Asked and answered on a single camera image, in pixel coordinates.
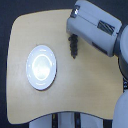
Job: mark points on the dark purple grape bunch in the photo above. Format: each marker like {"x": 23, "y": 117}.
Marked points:
{"x": 73, "y": 39}

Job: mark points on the white table base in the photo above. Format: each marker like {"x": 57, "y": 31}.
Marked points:
{"x": 67, "y": 120}

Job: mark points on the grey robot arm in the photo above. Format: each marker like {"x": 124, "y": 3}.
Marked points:
{"x": 107, "y": 34}

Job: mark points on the white round plate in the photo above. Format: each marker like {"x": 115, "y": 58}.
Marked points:
{"x": 41, "y": 67}

